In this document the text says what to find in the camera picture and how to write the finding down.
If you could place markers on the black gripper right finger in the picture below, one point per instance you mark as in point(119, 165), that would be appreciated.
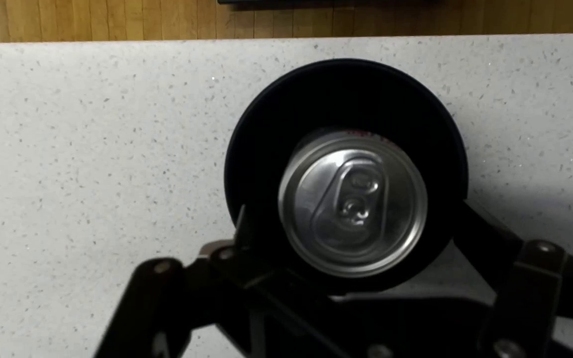
point(487, 242)

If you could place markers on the silver soda can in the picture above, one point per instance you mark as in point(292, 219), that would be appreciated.
point(354, 205)

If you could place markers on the black bowl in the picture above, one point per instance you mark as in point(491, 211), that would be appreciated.
point(346, 95)

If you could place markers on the black floor base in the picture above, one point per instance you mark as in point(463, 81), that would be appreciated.
point(328, 2)

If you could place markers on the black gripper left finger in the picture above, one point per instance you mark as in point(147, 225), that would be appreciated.
point(226, 248)

